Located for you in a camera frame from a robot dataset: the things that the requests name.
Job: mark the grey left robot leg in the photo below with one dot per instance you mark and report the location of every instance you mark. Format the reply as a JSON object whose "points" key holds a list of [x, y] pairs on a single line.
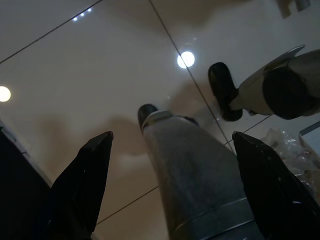
{"points": [[190, 175]]}

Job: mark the grey right robot leg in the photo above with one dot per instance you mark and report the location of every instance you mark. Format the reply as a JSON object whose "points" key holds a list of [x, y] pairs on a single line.
{"points": [[280, 95]]}

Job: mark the grey robot leg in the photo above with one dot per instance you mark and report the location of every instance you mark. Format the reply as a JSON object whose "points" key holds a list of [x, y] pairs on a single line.
{"points": [[190, 175], [280, 95]]}

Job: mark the crumpled clear plastic bag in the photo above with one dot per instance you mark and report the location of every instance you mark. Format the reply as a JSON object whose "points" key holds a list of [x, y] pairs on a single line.
{"points": [[295, 155]]}

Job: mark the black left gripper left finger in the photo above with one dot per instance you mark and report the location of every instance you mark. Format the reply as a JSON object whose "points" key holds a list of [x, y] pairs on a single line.
{"points": [[75, 195]]}

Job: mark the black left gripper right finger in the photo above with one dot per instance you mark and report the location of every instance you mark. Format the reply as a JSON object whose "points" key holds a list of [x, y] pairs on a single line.
{"points": [[280, 200]]}

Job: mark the black floor mat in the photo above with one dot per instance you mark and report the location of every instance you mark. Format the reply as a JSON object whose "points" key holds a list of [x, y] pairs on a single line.
{"points": [[15, 187]]}

